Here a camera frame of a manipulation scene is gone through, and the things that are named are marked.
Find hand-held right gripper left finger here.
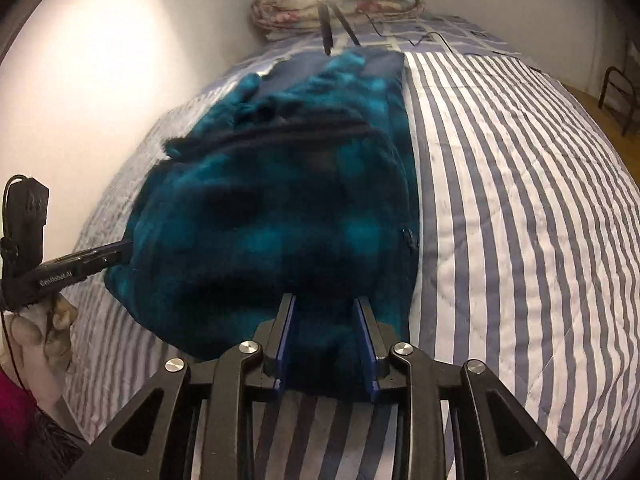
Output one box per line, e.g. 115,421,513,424
70,292,299,480

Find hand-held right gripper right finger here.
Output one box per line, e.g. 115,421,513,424
351,296,582,480

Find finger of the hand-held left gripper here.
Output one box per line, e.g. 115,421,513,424
99,239,134,268

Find teal fleece garment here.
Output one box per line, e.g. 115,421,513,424
104,47,422,405

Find person's left hand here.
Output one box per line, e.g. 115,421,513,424
9,291,79,377

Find blue white striped quilt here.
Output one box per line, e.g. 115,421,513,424
64,12,640,480

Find black tripod legs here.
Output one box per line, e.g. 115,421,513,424
314,2,362,57

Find folded floral blanket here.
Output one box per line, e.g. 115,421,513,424
250,0,429,44

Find thin black cable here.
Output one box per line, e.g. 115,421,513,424
364,11,545,75

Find black metal frame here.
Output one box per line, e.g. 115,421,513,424
596,66,640,137

